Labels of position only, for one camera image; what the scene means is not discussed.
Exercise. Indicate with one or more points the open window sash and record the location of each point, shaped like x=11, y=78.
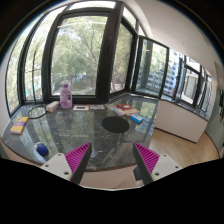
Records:
x=150, y=68

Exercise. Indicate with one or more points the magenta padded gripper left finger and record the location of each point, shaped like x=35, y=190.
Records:
x=70, y=166

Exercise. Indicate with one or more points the yellow purple sponge block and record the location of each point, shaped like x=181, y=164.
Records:
x=18, y=126

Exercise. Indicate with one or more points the purple lotion bottle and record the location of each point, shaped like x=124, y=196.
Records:
x=65, y=96

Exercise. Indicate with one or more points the blue small box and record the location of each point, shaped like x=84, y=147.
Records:
x=137, y=118

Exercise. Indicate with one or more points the red book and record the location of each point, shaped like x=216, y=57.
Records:
x=124, y=106

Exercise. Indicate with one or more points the thin grey leaflet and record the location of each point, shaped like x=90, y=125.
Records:
x=97, y=107

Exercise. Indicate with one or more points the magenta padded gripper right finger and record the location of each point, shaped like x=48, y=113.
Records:
x=153, y=166

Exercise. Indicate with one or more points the blue computer mouse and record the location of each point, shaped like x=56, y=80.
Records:
x=41, y=148

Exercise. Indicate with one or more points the round black mouse pad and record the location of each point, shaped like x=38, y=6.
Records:
x=115, y=124

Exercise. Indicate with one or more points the white flat card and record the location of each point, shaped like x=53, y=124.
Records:
x=81, y=108

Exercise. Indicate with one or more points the beige box right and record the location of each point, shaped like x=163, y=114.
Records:
x=131, y=111

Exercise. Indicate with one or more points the dark window frame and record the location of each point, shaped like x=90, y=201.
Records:
x=88, y=43

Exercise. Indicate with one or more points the light blue flat packet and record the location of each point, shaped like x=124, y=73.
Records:
x=118, y=111

